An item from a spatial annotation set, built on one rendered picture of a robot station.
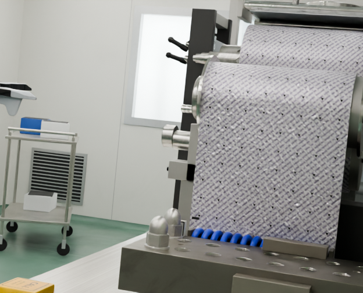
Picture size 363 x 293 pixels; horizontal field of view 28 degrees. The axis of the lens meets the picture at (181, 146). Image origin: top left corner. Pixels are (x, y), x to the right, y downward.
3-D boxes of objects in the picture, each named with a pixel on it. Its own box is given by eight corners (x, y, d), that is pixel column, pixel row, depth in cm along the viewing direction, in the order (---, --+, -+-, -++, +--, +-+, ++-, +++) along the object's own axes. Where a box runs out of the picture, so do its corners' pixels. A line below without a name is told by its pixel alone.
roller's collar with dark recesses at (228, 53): (223, 77, 152) (227, 46, 152) (252, 79, 150) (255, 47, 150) (216, 74, 146) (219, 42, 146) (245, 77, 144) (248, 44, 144)
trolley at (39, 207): (6, 231, 643) (15, 115, 638) (72, 236, 650) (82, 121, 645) (-9, 252, 553) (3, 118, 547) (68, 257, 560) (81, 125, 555)
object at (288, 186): (188, 237, 119) (200, 125, 119) (334, 259, 113) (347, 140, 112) (188, 238, 119) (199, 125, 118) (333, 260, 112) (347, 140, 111)
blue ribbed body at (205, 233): (195, 246, 118) (196, 225, 118) (328, 267, 112) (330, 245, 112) (188, 249, 115) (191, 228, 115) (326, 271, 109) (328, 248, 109)
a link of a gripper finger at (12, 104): (34, 118, 164) (-1, 111, 167) (36, 93, 163) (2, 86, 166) (27, 120, 162) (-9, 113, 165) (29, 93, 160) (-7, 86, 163)
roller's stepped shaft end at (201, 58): (195, 66, 152) (196, 50, 152) (223, 68, 150) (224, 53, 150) (190, 64, 149) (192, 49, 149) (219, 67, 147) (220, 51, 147)
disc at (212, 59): (215, 141, 131) (223, 59, 131) (218, 141, 131) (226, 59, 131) (192, 142, 117) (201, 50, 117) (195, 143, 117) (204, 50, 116)
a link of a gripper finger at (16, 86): (21, 106, 180) (-10, 106, 173) (24, 82, 179) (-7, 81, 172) (29, 108, 178) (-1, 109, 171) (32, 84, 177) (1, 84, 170)
